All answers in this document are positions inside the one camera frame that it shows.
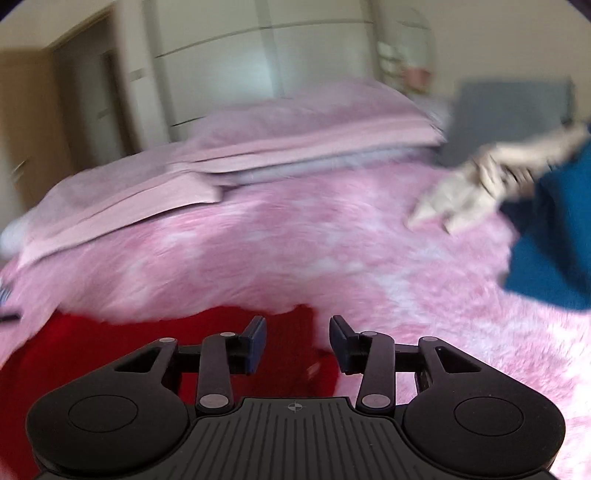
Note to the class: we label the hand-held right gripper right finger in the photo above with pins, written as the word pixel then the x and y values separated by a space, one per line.
pixel 337 344

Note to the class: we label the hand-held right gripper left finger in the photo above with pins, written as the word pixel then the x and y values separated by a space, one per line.
pixel 258 344

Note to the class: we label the red garment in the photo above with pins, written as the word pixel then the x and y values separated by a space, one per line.
pixel 92 341

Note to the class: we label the pink fuzzy blanket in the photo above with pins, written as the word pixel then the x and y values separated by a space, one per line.
pixel 323 254

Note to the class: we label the beige garment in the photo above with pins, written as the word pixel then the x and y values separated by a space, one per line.
pixel 461 198

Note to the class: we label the pale pink pillow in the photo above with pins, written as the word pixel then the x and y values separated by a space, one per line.
pixel 314 124
pixel 120 203

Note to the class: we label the blue garment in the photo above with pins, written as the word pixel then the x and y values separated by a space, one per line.
pixel 554 249

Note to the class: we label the white wardrobe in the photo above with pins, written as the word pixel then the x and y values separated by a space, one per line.
pixel 231 69

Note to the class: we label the grey headboard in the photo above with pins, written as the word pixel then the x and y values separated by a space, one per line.
pixel 498 110

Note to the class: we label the wooden door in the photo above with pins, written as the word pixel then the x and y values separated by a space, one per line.
pixel 32 115

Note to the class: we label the wall niche shelf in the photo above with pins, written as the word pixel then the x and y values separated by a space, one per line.
pixel 415 69

